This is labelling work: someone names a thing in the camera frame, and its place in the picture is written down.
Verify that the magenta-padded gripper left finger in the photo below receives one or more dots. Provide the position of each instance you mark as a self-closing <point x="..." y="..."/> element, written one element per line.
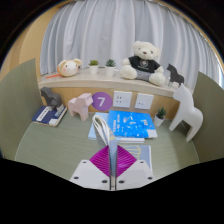
<point x="88" y="173"/>

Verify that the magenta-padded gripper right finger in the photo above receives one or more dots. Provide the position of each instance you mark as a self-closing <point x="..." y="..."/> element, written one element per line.
<point x="138" y="173"/>

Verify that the light blue book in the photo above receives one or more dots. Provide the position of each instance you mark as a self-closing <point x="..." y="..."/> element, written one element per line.
<point x="90" y="134"/>

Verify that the bright blue book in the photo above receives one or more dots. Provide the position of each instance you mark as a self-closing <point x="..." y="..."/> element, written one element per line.
<point x="130" y="125"/>

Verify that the small plant in white pot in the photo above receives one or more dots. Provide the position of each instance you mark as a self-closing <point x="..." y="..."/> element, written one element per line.
<point x="159" y="120"/>
<point x="93" y="69"/>
<point x="110" y="70"/>

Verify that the pink horse figure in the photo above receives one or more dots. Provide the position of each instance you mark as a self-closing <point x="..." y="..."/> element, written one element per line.
<point x="81" y="105"/>

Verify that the navy blue book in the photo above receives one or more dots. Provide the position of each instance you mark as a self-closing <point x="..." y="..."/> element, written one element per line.
<point x="45" y="116"/>

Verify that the round purple number sign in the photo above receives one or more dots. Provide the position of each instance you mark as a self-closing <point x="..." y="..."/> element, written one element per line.
<point x="101" y="101"/>

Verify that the large white horse figure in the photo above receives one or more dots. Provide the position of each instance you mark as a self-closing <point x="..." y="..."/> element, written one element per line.
<point x="188" y="113"/>

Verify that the dark grey horse figure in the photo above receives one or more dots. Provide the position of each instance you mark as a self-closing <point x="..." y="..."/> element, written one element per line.
<point x="51" y="97"/>

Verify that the green partition panel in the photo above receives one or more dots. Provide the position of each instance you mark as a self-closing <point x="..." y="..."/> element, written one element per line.
<point x="18" y="110"/>
<point x="210" y="120"/>

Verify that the small black horse figure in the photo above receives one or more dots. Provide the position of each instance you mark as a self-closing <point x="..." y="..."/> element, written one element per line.
<point x="175" y="76"/>

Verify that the round cream plush toy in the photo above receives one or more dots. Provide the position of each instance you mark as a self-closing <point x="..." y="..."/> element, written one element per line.
<point x="69" y="68"/>

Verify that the cream teddy bear black shirt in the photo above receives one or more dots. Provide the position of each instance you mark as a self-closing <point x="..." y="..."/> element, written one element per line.
<point x="143" y="63"/>

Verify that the white curtain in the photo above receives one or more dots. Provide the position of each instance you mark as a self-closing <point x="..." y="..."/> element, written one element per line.
<point x="116" y="26"/>

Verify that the white wall socket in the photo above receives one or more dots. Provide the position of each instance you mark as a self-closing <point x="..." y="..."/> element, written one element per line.
<point x="122" y="99"/>
<point x="144" y="101"/>

